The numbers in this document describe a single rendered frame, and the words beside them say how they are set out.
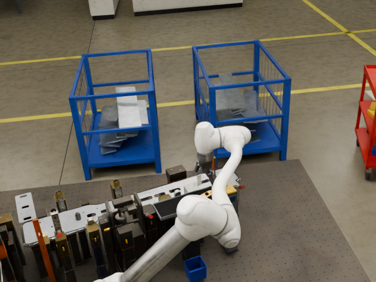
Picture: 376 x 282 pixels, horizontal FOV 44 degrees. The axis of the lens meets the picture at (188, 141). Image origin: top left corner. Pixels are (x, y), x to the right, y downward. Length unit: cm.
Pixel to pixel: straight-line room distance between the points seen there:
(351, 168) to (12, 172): 359
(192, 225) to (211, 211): 10
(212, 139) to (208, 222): 60
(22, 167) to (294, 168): 306
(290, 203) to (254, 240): 45
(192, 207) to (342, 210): 275
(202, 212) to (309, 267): 117
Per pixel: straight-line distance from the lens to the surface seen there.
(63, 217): 288
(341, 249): 303
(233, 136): 236
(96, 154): 499
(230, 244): 200
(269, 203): 330
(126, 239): 258
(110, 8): 1033
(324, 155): 517
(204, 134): 234
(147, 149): 495
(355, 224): 432
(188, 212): 185
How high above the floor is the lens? 276
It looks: 31 degrees down
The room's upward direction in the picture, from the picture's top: 4 degrees counter-clockwise
